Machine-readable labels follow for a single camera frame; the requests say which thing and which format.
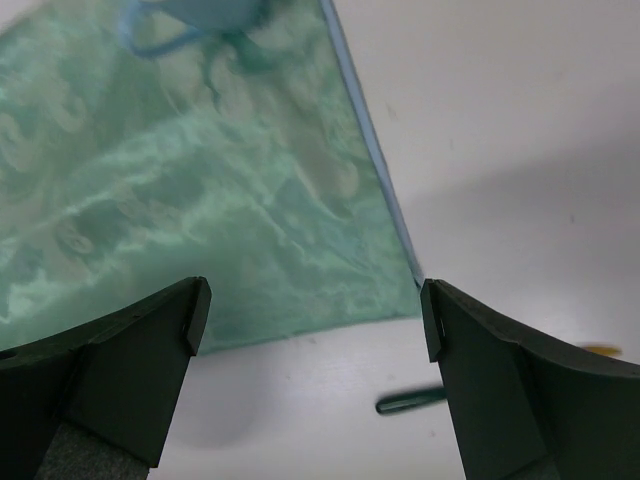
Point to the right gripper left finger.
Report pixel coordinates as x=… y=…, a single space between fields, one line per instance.
x=113 y=381

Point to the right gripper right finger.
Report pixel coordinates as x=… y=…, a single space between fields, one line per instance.
x=523 y=402

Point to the teal satin placemat cloth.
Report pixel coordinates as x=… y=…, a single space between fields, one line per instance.
x=247 y=159

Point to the light blue mug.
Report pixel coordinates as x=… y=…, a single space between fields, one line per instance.
x=201 y=18

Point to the gold knife green handle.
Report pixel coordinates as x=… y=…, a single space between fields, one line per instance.
x=399 y=402

